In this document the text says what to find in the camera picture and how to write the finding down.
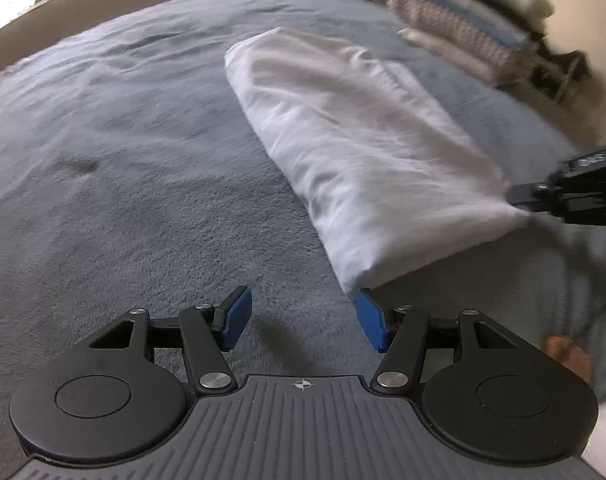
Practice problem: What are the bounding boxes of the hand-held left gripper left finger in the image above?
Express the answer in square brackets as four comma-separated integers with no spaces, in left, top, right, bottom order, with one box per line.
[89,285,254,395]

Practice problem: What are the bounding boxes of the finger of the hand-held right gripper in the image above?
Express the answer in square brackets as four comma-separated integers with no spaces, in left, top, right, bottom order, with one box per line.
[505,180,558,213]

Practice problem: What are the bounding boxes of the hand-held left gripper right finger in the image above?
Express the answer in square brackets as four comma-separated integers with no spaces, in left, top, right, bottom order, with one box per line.
[354,288,521,395]

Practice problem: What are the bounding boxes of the white shirt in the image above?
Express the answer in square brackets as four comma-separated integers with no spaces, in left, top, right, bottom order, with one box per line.
[224,27,531,296]

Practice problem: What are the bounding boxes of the stack of folded clothes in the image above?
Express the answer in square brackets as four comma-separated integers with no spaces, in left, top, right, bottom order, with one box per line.
[385,0,556,86]

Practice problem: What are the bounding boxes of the black metal stand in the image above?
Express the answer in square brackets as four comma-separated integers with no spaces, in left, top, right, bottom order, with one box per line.
[530,50,591,106]

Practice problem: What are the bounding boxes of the grey bed blanket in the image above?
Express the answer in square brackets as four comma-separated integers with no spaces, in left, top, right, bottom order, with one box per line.
[0,0,606,411]

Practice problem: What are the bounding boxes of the white fluffy cloth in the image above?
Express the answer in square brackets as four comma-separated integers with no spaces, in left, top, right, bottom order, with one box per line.
[580,400,606,480]

